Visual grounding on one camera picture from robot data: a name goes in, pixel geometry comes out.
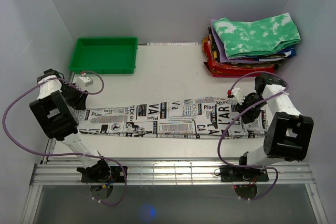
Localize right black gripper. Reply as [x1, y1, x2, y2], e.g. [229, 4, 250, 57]
[234, 94, 267, 124]

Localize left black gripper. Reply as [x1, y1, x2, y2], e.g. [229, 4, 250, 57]
[60, 82, 89, 111]

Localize newspaper print trousers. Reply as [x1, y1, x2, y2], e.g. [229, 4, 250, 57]
[75, 97, 268, 139]

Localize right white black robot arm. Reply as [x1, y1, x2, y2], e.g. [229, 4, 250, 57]
[230, 73, 314, 180]

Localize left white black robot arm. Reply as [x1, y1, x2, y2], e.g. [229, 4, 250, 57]
[29, 69, 111, 182]

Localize red folded trousers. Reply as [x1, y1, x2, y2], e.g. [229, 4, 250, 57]
[202, 43, 277, 78]

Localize yellow black folded trousers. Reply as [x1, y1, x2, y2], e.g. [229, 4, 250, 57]
[202, 27, 220, 62]

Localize green tie-dye folded trousers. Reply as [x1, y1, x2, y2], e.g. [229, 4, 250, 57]
[213, 13, 301, 59]

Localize blue folded trousers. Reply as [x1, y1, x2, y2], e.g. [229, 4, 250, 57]
[274, 47, 297, 58]

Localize green plastic tray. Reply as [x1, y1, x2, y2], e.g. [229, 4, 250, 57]
[69, 37, 138, 74]

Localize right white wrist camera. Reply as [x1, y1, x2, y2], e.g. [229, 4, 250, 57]
[227, 88, 246, 105]

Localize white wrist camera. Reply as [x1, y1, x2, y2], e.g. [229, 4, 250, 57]
[74, 76, 93, 90]
[227, 88, 246, 105]

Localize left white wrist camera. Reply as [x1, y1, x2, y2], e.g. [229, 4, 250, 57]
[74, 76, 93, 90]

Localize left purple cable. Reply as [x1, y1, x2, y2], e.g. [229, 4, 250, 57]
[2, 70, 129, 206]

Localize purple cable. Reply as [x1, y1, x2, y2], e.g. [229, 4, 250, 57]
[217, 70, 290, 200]
[2, 70, 129, 206]

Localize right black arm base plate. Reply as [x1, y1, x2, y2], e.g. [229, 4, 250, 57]
[219, 165, 269, 182]

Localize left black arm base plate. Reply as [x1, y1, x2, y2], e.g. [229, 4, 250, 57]
[80, 166, 128, 184]

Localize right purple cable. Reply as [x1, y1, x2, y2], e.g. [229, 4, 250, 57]
[217, 70, 290, 200]

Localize aluminium frame rail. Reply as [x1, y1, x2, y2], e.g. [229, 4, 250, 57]
[30, 159, 315, 186]

